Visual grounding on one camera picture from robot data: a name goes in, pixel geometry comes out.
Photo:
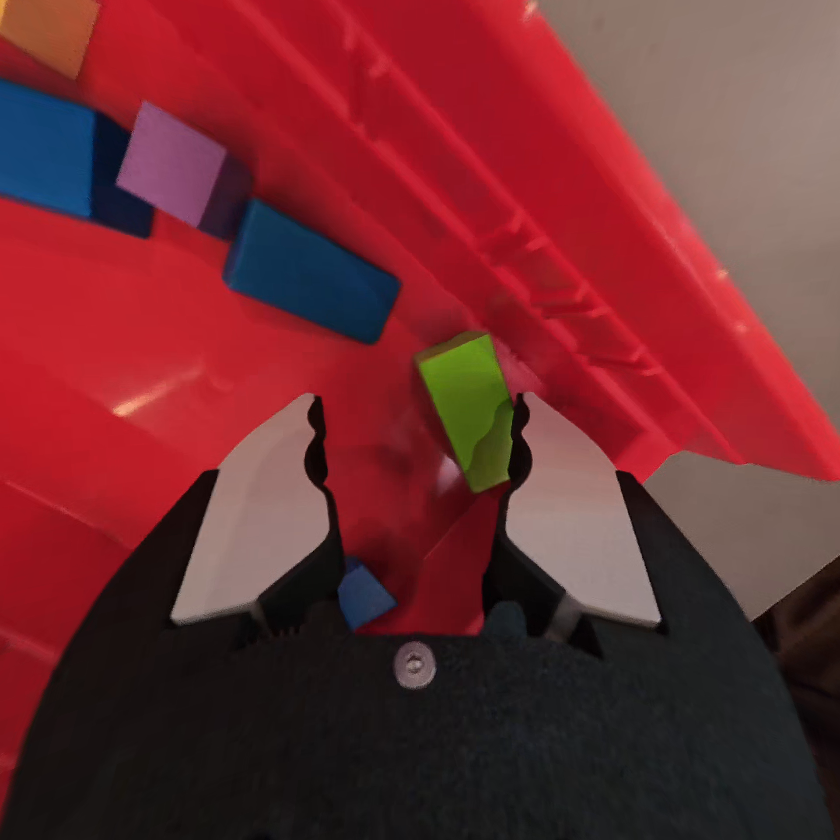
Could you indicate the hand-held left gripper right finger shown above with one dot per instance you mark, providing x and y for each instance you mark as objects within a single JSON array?
[{"x": 578, "y": 525}]

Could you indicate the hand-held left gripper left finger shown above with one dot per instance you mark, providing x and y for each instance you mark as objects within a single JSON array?
[{"x": 250, "y": 525}]

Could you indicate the green wooden block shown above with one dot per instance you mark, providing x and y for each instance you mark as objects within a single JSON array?
[{"x": 470, "y": 407}]

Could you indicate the long blue wooden block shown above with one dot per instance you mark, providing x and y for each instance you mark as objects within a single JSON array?
[{"x": 309, "y": 269}]

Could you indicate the purple wooden block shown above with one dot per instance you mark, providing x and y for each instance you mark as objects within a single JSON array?
[{"x": 177, "y": 164}]

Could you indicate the red plastic bin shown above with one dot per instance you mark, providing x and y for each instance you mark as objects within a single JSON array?
[{"x": 460, "y": 158}]

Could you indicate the grey desk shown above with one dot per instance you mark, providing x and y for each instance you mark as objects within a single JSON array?
[{"x": 748, "y": 197}]

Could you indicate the blue triangular wooden block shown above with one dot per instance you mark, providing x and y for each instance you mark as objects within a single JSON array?
[{"x": 364, "y": 597}]

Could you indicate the orange wooden block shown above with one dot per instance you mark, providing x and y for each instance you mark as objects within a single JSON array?
[{"x": 50, "y": 29}]

